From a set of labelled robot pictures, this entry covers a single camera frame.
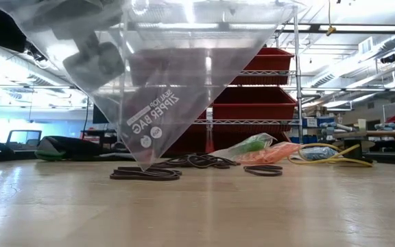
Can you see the yellow hanging power plug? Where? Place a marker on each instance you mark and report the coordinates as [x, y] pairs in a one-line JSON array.
[[330, 31]]

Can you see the dark rubber bands pile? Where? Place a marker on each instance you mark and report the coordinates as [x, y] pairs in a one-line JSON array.
[[201, 160]]

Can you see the dark grey monitor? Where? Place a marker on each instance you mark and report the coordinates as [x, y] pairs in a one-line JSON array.
[[99, 116]]

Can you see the clear zip bag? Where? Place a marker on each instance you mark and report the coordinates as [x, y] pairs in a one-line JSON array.
[[183, 68], [317, 153], [252, 140], [273, 152]]

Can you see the black bundle with green edge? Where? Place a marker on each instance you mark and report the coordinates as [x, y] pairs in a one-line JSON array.
[[63, 147]]

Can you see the single dark rubber band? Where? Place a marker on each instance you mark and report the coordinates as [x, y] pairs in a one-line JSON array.
[[262, 170]]

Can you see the blue rubber bands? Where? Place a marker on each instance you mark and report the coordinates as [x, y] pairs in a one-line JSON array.
[[319, 152]]

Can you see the pale blue cylindrical part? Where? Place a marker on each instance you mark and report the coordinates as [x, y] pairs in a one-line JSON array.
[[338, 127], [394, 127]]

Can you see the black ceiling camera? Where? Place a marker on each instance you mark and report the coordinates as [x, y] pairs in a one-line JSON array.
[[388, 58]]

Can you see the blue bin with white label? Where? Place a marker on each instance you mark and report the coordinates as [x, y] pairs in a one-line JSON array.
[[312, 122]]

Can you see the white cup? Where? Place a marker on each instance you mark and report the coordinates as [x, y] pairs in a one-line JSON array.
[[361, 124]]

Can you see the green rubber bands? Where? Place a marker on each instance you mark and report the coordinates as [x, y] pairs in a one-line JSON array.
[[255, 145]]

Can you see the loose dark rubber bands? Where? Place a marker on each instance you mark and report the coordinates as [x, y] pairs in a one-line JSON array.
[[149, 175]]

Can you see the blue storage bin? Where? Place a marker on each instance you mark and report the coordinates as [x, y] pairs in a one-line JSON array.
[[309, 138]]

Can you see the orange rubber bands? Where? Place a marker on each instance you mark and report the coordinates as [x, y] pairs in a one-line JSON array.
[[274, 152]]

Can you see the computer monitor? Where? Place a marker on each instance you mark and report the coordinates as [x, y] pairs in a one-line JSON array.
[[24, 139]]

